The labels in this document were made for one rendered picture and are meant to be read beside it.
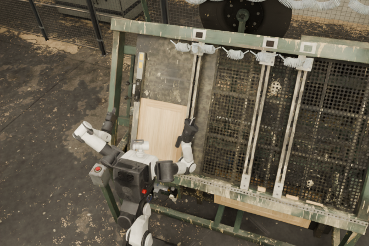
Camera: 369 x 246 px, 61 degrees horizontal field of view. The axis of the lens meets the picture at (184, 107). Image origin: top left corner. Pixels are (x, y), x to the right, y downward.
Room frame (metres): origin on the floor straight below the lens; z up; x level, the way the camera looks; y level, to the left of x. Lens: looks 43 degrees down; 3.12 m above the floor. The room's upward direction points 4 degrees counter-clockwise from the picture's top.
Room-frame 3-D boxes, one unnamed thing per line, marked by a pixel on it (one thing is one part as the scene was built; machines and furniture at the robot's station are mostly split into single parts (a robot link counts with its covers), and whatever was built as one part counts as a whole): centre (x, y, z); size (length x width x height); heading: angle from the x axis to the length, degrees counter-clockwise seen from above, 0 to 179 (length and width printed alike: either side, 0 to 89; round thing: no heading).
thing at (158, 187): (1.56, 0.36, 0.69); 0.50 x 0.14 x 0.24; 68
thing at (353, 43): (1.97, -1.27, 1.38); 0.70 x 0.15 x 0.85; 68
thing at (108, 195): (1.67, 0.79, 0.38); 0.06 x 0.06 x 0.75; 68
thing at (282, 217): (1.50, -0.65, 0.53); 0.90 x 0.02 x 0.55; 68
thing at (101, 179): (1.67, 0.79, 0.84); 0.12 x 0.12 x 0.18; 68
